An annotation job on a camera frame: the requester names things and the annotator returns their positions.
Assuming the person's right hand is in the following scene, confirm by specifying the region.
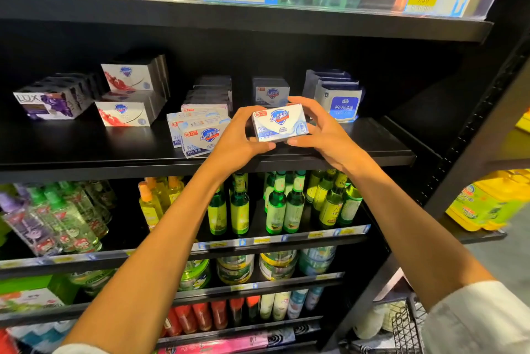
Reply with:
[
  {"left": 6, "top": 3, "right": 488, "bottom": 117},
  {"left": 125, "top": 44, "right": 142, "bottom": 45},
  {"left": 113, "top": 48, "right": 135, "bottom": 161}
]
[{"left": 285, "top": 96, "right": 369, "bottom": 172}]

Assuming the person's left hand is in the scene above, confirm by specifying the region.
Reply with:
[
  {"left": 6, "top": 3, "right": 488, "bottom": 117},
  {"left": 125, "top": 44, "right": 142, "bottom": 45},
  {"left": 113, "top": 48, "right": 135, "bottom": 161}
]
[{"left": 203, "top": 103, "right": 278, "bottom": 179}]

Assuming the single white blue soap box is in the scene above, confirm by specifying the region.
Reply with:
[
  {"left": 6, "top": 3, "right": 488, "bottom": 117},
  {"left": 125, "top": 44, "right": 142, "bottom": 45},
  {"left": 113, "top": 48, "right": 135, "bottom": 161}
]
[
  {"left": 178, "top": 118, "right": 233, "bottom": 159},
  {"left": 252, "top": 103, "right": 311, "bottom": 144},
  {"left": 166, "top": 110, "right": 226, "bottom": 150}
]

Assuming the black store shelf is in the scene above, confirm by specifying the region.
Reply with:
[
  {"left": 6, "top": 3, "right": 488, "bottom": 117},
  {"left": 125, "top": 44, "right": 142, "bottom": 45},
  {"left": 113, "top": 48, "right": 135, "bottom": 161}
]
[{"left": 0, "top": 0, "right": 530, "bottom": 354}]

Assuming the black wire shopping cart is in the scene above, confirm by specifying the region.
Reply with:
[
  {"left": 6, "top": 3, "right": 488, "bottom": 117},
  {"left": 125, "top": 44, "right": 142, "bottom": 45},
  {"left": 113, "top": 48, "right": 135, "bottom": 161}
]
[{"left": 343, "top": 293, "right": 427, "bottom": 354}]

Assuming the person's right forearm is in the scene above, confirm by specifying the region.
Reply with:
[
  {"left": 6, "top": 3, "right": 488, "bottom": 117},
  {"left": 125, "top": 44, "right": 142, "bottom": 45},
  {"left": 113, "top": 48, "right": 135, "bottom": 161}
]
[{"left": 348, "top": 155, "right": 491, "bottom": 309}]

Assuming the person's left forearm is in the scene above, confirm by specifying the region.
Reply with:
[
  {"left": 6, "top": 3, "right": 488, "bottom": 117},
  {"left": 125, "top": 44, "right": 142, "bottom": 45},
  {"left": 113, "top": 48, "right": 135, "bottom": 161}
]
[{"left": 62, "top": 163, "right": 241, "bottom": 354}]

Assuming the row of white upright packs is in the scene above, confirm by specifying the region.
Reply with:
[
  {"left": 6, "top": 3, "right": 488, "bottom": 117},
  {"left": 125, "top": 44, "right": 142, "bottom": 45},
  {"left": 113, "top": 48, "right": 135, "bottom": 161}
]
[{"left": 302, "top": 69, "right": 364, "bottom": 124}]

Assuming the row of white pink soap boxes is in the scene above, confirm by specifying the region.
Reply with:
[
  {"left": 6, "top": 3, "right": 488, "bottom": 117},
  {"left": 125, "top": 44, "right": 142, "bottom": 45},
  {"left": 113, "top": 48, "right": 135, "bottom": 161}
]
[{"left": 181, "top": 75, "right": 234, "bottom": 115}]

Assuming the row of white blue soap boxes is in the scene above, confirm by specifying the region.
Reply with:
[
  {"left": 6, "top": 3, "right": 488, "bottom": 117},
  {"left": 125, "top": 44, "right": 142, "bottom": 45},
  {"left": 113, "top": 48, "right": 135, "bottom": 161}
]
[{"left": 252, "top": 77, "right": 292, "bottom": 108}]

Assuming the row of green yellow bottles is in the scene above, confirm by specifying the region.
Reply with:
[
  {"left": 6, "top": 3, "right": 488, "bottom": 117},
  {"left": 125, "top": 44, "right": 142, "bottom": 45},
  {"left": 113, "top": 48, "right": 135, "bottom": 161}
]
[{"left": 136, "top": 169, "right": 364, "bottom": 236}]

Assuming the row of white red soap boxes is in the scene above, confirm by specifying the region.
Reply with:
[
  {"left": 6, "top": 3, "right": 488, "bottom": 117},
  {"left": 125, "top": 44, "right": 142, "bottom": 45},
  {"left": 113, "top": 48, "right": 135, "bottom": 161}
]
[{"left": 94, "top": 54, "right": 172, "bottom": 128}]

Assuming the green lidded wipe tub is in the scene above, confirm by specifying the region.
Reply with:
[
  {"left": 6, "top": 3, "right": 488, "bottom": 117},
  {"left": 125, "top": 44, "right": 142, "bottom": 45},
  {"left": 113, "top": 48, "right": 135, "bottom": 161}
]
[
  {"left": 258, "top": 249, "right": 299, "bottom": 281},
  {"left": 298, "top": 244, "right": 337, "bottom": 276},
  {"left": 217, "top": 252, "right": 256, "bottom": 284},
  {"left": 178, "top": 259, "right": 212, "bottom": 291}
]

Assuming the row of white small bottles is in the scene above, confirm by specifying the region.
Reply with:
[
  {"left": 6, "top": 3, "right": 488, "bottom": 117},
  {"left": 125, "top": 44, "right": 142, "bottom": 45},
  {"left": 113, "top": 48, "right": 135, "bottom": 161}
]
[{"left": 259, "top": 285, "right": 326, "bottom": 321}]

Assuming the yellow detergent jug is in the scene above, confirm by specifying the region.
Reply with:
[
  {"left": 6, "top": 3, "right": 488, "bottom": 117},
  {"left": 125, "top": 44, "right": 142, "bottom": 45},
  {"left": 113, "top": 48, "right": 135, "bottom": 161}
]
[{"left": 446, "top": 169, "right": 530, "bottom": 232}]

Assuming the cream white pouch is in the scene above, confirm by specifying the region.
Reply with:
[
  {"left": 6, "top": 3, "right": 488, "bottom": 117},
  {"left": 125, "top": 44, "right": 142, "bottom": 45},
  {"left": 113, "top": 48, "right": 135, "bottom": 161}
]
[{"left": 354, "top": 300, "right": 389, "bottom": 341}]

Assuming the row of purple soap boxes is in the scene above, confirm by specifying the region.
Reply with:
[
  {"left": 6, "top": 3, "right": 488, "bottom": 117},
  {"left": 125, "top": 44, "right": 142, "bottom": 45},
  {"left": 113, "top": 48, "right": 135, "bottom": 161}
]
[{"left": 12, "top": 72, "right": 104, "bottom": 121}]

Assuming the long pink packet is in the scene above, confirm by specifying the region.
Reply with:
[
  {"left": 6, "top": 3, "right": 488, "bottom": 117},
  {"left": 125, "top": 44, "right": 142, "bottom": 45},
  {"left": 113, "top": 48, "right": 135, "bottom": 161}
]
[{"left": 157, "top": 326, "right": 298, "bottom": 354}]

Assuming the green white box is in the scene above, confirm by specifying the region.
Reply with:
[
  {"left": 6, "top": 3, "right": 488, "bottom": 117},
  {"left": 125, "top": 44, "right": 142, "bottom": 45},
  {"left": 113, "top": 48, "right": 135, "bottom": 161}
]
[{"left": 0, "top": 273, "right": 80, "bottom": 313}]

